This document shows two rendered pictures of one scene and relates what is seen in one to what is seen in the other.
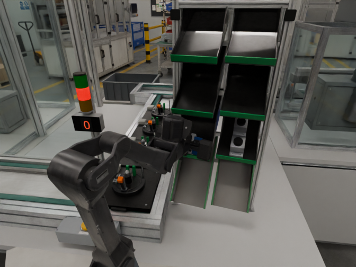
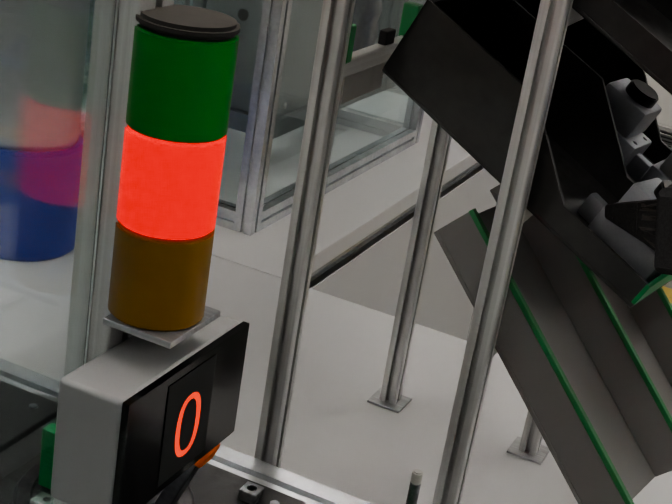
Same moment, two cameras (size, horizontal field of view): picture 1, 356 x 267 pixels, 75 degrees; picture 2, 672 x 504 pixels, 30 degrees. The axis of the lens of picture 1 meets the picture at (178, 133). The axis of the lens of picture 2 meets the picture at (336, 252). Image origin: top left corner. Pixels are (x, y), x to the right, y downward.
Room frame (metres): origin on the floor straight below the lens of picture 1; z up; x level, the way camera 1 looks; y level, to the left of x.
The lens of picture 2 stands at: (0.68, 0.93, 1.54)
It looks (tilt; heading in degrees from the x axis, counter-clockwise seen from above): 22 degrees down; 284
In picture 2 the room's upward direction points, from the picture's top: 10 degrees clockwise
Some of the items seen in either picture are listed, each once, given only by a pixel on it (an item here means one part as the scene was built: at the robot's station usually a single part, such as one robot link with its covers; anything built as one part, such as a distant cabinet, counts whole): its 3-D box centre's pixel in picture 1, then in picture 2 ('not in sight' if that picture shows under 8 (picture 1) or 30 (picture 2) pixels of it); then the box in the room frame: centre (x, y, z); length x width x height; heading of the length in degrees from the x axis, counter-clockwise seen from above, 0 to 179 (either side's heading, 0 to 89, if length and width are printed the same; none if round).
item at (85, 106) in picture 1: (85, 104); (160, 267); (0.91, 0.38, 1.28); 0.05 x 0.05 x 0.05
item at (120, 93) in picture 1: (132, 86); not in sight; (2.88, 0.57, 0.73); 0.62 x 0.42 x 0.23; 83
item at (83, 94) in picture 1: (83, 92); (171, 175); (0.91, 0.38, 1.33); 0.05 x 0.05 x 0.05
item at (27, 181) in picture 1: (69, 186); not in sight; (0.83, 0.50, 0.91); 0.84 x 0.28 x 0.10; 83
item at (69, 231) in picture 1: (89, 231); not in sight; (0.57, 0.32, 0.93); 0.21 x 0.07 x 0.06; 83
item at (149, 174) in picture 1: (128, 186); not in sight; (0.77, 0.21, 0.96); 0.24 x 0.24 x 0.02; 83
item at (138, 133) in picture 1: (153, 124); not in sight; (1.27, 0.15, 1.01); 0.24 x 0.24 x 0.13; 83
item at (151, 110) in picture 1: (161, 108); not in sight; (1.51, 0.12, 1.01); 0.24 x 0.24 x 0.13; 83
